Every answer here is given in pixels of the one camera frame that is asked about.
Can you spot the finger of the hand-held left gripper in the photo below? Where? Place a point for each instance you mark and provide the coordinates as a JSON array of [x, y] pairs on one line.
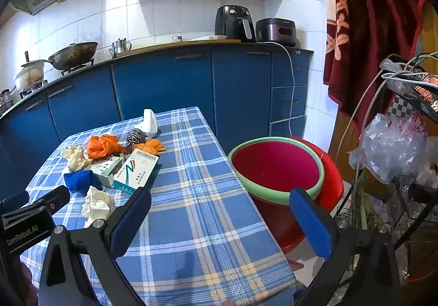
[[13, 201], [53, 198]]

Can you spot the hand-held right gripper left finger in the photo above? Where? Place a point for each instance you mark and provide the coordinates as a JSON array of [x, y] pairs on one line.
[[131, 220]]

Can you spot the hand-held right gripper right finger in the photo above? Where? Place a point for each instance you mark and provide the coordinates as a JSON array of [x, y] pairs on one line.
[[311, 223]]

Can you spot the green-rimmed red basin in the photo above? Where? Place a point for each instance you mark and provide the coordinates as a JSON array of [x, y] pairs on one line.
[[273, 169]]

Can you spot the orange rubber glove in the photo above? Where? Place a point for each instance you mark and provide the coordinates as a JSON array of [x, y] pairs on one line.
[[102, 146]]

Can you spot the orange mesh cloth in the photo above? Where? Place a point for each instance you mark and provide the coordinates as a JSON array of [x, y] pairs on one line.
[[152, 146]]

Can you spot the white sock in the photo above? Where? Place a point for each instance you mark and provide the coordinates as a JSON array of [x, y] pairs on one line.
[[150, 122]]

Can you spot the blue knitted cloth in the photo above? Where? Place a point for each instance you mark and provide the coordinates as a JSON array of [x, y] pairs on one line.
[[80, 181]]

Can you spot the crumpled white tissue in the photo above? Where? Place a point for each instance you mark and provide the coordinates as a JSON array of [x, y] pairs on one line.
[[75, 157], [97, 205]]

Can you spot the plain red basin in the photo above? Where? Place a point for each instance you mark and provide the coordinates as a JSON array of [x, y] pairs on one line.
[[333, 179]]

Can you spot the teal and white carton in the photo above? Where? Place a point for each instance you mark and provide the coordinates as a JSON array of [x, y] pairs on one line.
[[135, 169]]

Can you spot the small green white carton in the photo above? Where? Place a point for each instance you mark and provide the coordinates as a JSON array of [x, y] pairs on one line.
[[106, 169]]

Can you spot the green onion stalks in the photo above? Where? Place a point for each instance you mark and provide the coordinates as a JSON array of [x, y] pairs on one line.
[[362, 196]]

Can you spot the blue plaid tablecloth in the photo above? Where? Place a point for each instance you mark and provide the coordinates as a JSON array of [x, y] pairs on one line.
[[191, 206]]

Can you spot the black white patterned cloth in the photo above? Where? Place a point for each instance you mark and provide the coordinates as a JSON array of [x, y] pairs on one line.
[[135, 137]]

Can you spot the small steel pot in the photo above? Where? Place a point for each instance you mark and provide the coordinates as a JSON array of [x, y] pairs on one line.
[[5, 99]]

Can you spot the clear plastic bag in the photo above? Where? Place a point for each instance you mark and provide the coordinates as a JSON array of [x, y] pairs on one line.
[[390, 145]]

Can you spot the white cooking pot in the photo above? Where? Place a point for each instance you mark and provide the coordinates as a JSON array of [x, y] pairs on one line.
[[29, 76]]

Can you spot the blue base cabinet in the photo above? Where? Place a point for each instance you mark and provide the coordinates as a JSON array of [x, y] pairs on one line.
[[164, 87]]

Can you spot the black wok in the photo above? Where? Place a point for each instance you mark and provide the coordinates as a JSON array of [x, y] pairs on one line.
[[73, 54]]

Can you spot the steel kettle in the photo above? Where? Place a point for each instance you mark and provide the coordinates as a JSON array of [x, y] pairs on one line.
[[119, 47]]

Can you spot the dark rice cooker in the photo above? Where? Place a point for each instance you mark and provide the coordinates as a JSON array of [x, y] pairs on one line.
[[275, 32]]

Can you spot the white plate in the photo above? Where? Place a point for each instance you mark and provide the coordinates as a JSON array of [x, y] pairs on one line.
[[208, 38]]

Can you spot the dark red floral towel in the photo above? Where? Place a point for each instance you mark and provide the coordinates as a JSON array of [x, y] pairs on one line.
[[373, 35]]

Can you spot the black air fryer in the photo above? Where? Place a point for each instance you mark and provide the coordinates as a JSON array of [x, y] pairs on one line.
[[232, 23]]

